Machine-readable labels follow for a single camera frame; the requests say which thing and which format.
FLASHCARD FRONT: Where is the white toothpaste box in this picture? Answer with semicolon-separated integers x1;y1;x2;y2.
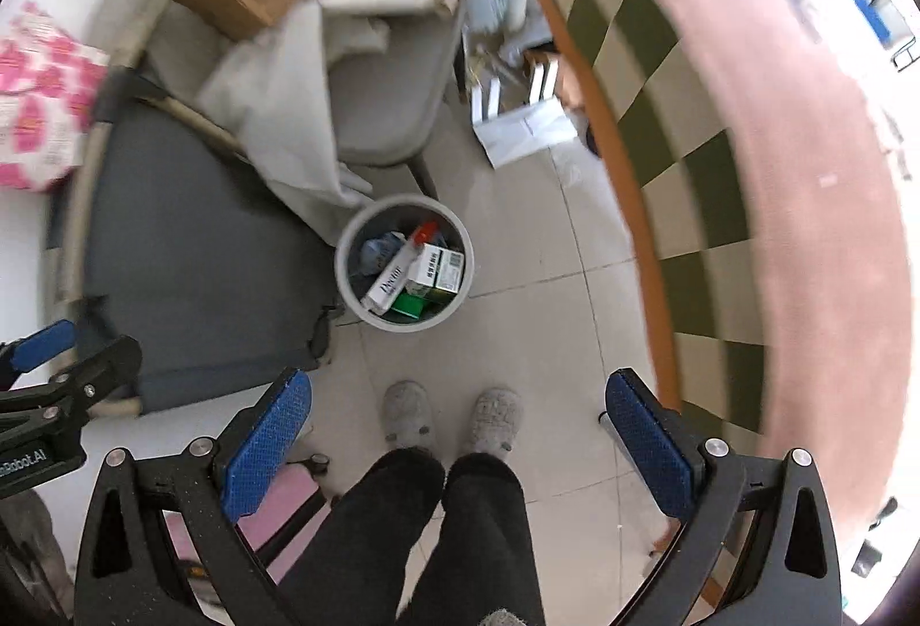
362;221;438;316

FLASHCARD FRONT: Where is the white green medicine box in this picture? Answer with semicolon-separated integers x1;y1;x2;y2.
405;244;465;298

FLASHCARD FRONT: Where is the white round trash bin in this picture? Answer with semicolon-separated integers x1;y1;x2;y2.
335;195;476;333

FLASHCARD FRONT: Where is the pink suitcase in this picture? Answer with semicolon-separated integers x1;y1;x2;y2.
164;453;332;606

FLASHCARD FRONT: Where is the dark grey sofa seat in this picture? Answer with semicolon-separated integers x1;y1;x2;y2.
44;67;338;416

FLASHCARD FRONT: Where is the right grey fuzzy slipper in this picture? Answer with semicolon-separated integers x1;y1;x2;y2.
465;388;524;459

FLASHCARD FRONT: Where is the grey fuzzy slipper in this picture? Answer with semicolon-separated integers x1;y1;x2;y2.
382;380;436;456
465;388;524;459

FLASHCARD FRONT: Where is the left grey fuzzy slipper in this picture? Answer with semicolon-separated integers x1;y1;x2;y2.
382;380;436;456

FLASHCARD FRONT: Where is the right black trouser leg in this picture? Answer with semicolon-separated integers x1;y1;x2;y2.
398;453;546;624

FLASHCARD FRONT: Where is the green snack wrapper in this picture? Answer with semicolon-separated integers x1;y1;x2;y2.
390;293;426;321

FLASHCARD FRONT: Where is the checkered green table mat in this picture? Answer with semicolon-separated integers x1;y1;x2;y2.
554;0;766;447

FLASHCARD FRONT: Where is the pink floral tissue pack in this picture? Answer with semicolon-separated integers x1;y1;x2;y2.
0;2;109;191

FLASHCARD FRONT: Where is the round orange-rimmed table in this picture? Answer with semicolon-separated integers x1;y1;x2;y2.
541;0;918;618

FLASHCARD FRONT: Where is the white cloth on chair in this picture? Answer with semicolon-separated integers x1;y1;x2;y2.
193;0;393;247

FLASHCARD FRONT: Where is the white flat cardboard sheet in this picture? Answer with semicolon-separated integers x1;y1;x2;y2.
473;98;578;170

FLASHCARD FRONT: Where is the brown cardboard box on floor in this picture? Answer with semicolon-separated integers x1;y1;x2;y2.
524;47;587;112

